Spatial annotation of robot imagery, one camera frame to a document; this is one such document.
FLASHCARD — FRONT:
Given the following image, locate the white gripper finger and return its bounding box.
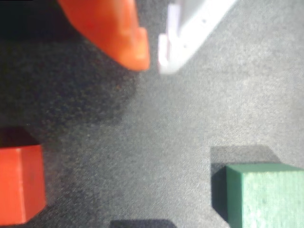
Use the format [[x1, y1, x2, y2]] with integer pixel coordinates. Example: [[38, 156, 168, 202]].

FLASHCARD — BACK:
[[158, 0, 238, 75]]

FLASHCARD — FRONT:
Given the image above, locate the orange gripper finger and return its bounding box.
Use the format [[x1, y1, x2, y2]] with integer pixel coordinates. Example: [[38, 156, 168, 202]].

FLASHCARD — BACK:
[[58, 0, 151, 71]]

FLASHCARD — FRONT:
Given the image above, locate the red wooden cube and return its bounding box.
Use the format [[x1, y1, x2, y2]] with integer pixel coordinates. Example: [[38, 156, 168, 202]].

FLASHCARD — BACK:
[[0, 144, 47, 226]]

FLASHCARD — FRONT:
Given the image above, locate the green wooden cube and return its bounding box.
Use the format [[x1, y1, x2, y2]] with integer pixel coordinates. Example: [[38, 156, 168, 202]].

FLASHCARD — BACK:
[[211, 163, 304, 228]]

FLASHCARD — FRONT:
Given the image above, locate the dark grey felt mat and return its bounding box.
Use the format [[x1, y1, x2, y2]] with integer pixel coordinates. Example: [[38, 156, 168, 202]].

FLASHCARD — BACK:
[[0, 0, 304, 228]]

